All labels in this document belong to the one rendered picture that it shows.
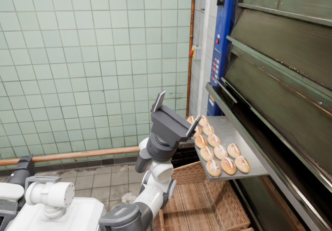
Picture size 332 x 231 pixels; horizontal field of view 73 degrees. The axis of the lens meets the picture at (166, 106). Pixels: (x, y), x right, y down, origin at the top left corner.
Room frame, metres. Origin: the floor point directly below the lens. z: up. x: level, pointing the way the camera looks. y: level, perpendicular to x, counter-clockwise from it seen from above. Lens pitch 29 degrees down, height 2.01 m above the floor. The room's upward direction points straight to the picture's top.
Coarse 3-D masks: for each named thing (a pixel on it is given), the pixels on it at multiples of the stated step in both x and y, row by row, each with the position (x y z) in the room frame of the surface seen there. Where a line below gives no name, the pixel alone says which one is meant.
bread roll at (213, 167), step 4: (212, 160) 0.84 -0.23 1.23; (208, 164) 0.82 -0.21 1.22; (212, 164) 0.81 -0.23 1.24; (216, 164) 0.81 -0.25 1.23; (208, 168) 0.81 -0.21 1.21; (212, 168) 0.79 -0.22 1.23; (216, 168) 0.79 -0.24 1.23; (208, 172) 0.80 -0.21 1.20; (212, 172) 0.78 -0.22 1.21; (216, 172) 0.78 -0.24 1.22; (212, 176) 0.78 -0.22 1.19; (216, 176) 0.77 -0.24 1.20
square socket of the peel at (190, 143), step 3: (186, 141) 1.02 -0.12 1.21; (189, 141) 1.02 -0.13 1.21; (192, 141) 1.02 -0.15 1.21; (180, 144) 0.99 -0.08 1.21; (183, 144) 1.00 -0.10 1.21; (186, 144) 1.00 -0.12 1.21; (189, 144) 1.00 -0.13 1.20; (192, 144) 1.00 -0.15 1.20; (180, 147) 0.99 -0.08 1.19; (183, 147) 1.00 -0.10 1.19; (186, 147) 1.00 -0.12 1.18
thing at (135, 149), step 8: (80, 152) 0.93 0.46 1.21; (88, 152) 0.93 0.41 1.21; (96, 152) 0.93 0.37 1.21; (104, 152) 0.93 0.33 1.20; (112, 152) 0.94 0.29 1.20; (120, 152) 0.94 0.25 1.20; (128, 152) 0.95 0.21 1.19; (0, 160) 0.87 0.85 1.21; (8, 160) 0.87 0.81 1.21; (16, 160) 0.87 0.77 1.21; (32, 160) 0.88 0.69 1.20; (40, 160) 0.88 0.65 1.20; (48, 160) 0.89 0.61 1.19
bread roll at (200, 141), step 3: (201, 135) 1.05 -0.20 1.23; (198, 138) 1.03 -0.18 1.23; (201, 138) 1.02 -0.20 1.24; (204, 138) 1.02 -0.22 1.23; (195, 141) 1.03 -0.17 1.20; (198, 141) 1.01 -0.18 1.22; (201, 141) 1.00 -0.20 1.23; (204, 141) 1.00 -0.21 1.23; (198, 144) 1.00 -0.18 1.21; (201, 144) 0.99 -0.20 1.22; (204, 144) 0.99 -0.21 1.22; (201, 147) 0.98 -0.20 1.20
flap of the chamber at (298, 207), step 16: (224, 96) 1.19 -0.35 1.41; (224, 112) 1.01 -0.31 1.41; (240, 112) 1.01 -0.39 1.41; (240, 128) 0.85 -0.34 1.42; (256, 128) 0.87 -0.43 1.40; (272, 144) 0.75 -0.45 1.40; (288, 160) 0.66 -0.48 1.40; (272, 176) 0.57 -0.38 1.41; (288, 176) 0.57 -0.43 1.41; (304, 176) 0.58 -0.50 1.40; (288, 192) 0.49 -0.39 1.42; (304, 192) 0.50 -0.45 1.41; (320, 192) 0.51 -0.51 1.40; (320, 208) 0.44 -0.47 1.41
